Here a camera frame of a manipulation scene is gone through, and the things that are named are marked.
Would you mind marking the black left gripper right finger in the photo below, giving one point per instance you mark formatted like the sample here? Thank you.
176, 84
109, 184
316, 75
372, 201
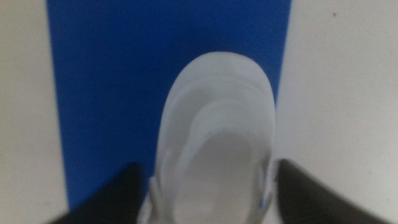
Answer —
304, 199

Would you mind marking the blue rectangular mat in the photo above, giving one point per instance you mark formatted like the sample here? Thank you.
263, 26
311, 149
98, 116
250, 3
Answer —
124, 77

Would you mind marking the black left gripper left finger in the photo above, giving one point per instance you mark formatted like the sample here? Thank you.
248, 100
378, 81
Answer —
115, 202

